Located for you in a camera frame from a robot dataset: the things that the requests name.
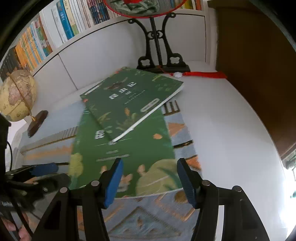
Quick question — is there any person's left hand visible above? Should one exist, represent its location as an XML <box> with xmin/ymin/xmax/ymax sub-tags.
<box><xmin>0</xmin><ymin>217</ymin><xmax>33</xmax><ymax>241</ymax></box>

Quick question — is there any beige desk globe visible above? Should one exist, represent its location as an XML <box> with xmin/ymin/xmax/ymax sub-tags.
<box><xmin>0</xmin><ymin>70</ymin><xmax>49</xmax><ymax>138</ymax></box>

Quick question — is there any red tassel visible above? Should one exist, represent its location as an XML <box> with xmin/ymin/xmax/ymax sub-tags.
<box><xmin>159</xmin><ymin>66</ymin><xmax>228</xmax><ymax>80</ymax></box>

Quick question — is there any green leaf-print book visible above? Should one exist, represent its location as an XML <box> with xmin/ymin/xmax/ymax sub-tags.
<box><xmin>68</xmin><ymin>107</ymin><xmax>184</xmax><ymax>199</ymax></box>

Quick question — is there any black fan stand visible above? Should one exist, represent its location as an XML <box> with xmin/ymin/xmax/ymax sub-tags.
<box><xmin>128</xmin><ymin>13</ymin><xmax>191</xmax><ymax>73</ymax></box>

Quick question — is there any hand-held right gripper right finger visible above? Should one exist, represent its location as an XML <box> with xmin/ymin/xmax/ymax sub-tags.
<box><xmin>177</xmin><ymin>158</ymin><xmax>270</xmax><ymax>241</ymax></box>

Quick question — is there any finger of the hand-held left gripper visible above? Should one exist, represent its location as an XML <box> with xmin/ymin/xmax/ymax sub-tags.
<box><xmin>6</xmin><ymin>163</ymin><xmax>59</xmax><ymax>179</ymax></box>
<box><xmin>34</xmin><ymin>173</ymin><xmax>72</xmax><ymax>198</ymax></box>

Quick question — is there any row of white and blue books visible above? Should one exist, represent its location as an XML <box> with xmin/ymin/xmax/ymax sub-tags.
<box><xmin>51</xmin><ymin>0</ymin><xmax>204</xmax><ymax>44</ymax></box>

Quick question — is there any row of black books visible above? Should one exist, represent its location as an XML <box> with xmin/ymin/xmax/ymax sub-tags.
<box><xmin>0</xmin><ymin>45</ymin><xmax>26</xmax><ymax>79</ymax></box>

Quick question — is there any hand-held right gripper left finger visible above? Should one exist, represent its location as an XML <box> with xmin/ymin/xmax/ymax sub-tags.
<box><xmin>35</xmin><ymin>158</ymin><xmax>124</xmax><ymax>241</ymax></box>

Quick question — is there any grey patterned mat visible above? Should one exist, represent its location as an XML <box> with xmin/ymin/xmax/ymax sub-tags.
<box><xmin>20</xmin><ymin>102</ymin><xmax>204</xmax><ymax>241</ymax></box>

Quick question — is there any round embroidered fan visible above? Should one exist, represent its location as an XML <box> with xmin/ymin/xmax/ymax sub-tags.
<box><xmin>103</xmin><ymin>0</ymin><xmax>189</xmax><ymax>18</ymax></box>

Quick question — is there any dark green book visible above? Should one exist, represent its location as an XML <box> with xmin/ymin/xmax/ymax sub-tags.
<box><xmin>80</xmin><ymin>67</ymin><xmax>185</xmax><ymax>145</ymax></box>

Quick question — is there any brown wooden cabinet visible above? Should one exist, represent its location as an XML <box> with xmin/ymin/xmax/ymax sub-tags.
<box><xmin>207</xmin><ymin>0</ymin><xmax>296</xmax><ymax>160</ymax></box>

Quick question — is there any white bookshelf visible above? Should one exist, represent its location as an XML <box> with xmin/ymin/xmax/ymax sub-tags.
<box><xmin>0</xmin><ymin>0</ymin><xmax>216</xmax><ymax>93</ymax></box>

